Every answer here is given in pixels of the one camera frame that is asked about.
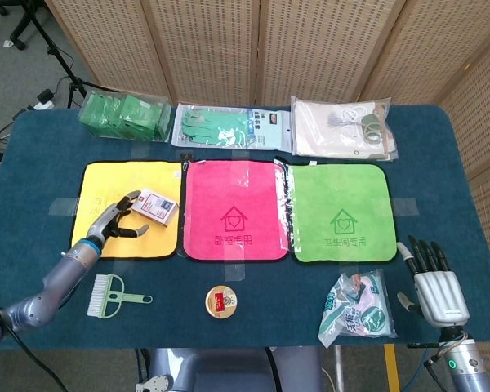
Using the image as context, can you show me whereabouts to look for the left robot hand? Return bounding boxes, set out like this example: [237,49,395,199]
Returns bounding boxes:
[85,189,150,249]

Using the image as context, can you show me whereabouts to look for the clear bag of green packets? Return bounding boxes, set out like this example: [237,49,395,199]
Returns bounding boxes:
[78,91,173,143]

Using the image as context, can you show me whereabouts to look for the beige fabric in clear bag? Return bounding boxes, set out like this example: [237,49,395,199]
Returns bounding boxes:
[290,96,399,161]

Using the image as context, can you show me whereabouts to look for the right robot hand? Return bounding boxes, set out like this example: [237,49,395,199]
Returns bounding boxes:
[396,234,471,327]

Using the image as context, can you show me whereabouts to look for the pink cloth with house print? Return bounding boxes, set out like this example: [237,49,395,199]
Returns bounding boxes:
[182,159,290,263]

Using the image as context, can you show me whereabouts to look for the light green brush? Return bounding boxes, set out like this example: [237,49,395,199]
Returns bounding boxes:
[87,274,154,319]

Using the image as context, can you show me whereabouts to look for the yellow cloth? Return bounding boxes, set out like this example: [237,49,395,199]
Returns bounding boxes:
[71,160,184,261]

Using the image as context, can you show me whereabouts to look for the robot torso base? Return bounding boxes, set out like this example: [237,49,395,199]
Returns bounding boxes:
[134,346,323,392]

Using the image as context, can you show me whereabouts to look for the packaged green rubber gloves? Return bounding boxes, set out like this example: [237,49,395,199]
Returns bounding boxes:
[171,102,293,151]

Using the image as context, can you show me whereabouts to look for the round gold tin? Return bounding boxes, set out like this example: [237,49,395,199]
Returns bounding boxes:
[205,284,238,319]

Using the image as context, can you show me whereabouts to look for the woven folding screen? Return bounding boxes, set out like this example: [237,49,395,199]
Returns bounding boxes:
[44,0,490,392]

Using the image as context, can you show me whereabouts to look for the black office chair base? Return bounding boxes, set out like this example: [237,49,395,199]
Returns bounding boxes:
[0,0,40,51]

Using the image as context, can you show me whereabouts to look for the plastic bag of wipes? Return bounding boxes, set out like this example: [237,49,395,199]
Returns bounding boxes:
[317,269,398,349]

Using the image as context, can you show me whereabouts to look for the black tripod stand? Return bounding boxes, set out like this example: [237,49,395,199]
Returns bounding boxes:
[26,0,119,109]

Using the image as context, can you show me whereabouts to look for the red and white cardboard box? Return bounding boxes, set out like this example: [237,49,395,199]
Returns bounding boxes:
[130,188,179,227]

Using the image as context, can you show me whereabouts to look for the green cloth with house print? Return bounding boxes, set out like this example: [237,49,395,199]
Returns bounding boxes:
[288,163,398,265]

